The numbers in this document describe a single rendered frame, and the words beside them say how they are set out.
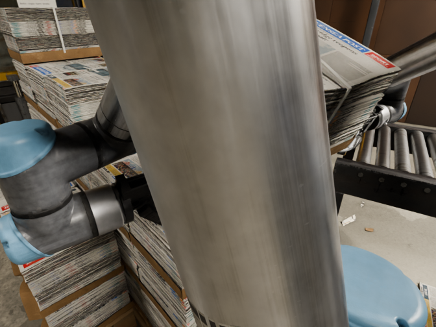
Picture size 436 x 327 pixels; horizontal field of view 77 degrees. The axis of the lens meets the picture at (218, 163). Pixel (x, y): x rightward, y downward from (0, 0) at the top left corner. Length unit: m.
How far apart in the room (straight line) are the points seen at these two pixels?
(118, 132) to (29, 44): 1.22
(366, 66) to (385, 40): 3.51
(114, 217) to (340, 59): 0.50
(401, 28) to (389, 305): 3.91
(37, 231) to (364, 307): 0.39
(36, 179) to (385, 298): 0.40
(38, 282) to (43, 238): 0.65
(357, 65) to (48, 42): 1.36
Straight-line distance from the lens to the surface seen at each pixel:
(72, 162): 0.41
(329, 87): 0.49
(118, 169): 0.95
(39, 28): 1.61
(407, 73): 0.81
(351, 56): 0.64
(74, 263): 1.10
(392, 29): 4.12
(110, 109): 0.38
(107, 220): 0.45
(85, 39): 1.67
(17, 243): 0.45
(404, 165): 1.17
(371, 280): 0.33
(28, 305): 1.24
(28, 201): 0.41
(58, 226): 0.44
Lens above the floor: 1.28
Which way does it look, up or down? 29 degrees down
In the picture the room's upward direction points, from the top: straight up
